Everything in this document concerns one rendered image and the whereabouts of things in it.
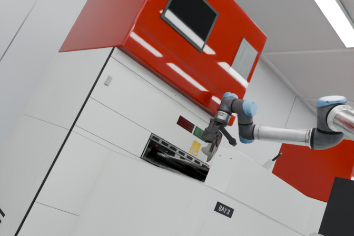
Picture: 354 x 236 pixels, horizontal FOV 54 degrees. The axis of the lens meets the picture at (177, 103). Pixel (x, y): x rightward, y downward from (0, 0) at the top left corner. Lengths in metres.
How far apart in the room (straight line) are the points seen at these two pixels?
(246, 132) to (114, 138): 0.64
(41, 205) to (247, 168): 0.80
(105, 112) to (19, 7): 1.62
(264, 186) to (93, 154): 0.71
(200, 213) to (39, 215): 0.69
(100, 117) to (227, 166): 0.62
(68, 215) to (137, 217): 0.39
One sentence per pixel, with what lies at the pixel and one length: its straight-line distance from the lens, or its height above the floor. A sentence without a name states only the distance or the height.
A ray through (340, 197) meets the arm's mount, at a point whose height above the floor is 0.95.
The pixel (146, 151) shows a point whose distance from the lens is 1.64.
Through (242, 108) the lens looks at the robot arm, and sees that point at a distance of 1.68.
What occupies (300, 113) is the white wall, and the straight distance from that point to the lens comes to 5.48.
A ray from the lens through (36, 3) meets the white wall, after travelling 3.00.
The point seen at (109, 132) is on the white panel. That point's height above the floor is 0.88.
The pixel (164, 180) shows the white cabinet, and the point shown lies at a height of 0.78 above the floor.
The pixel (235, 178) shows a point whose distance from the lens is 1.14.
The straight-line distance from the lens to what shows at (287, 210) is 1.42.
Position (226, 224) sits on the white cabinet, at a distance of 1.16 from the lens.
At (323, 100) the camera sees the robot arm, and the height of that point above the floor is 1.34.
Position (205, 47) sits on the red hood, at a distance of 1.78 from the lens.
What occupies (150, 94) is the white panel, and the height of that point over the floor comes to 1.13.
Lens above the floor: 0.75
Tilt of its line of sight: 14 degrees up
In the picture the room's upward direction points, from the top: 24 degrees clockwise
